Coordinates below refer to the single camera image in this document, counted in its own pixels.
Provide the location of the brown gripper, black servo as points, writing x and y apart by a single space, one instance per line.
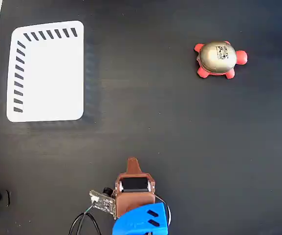
134 199

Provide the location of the red turtle toy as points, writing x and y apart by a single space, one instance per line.
217 58

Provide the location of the white slotted plastic tray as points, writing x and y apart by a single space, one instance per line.
52 78

